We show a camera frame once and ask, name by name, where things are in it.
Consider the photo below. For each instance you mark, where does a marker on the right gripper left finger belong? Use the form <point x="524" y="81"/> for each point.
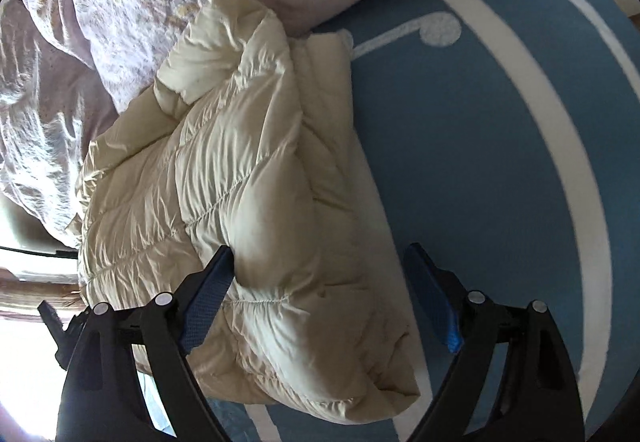
<point x="102" y="398"/>

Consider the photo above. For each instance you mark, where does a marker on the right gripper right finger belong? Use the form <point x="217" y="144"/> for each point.
<point x="537" y="398"/>

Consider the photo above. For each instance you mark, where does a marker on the cream puffer down jacket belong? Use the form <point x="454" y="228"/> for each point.
<point x="244" y="139"/>

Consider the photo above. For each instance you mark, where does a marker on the pink floral pillow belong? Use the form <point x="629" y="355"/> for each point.
<point x="52" y="107"/>

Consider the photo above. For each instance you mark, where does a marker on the blue white striped bedsheet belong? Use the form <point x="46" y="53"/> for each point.
<point x="503" y="136"/>

